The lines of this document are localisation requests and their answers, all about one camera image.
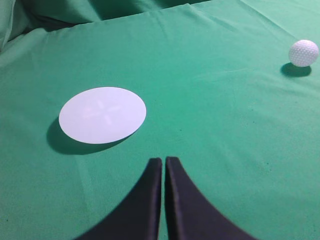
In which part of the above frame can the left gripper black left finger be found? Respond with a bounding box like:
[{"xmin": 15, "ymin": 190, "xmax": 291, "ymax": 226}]
[{"xmin": 77, "ymin": 157, "xmax": 162, "ymax": 240}]

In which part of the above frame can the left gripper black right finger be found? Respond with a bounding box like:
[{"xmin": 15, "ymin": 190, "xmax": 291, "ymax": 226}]
[{"xmin": 164, "ymin": 156, "xmax": 255, "ymax": 240}]

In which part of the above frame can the white dimpled ball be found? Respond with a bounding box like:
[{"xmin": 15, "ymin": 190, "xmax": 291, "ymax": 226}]
[{"xmin": 288, "ymin": 39, "xmax": 320, "ymax": 68}]

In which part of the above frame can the white round plate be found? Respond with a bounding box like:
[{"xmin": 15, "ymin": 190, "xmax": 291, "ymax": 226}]
[{"xmin": 58, "ymin": 86, "xmax": 147, "ymax": 145}]

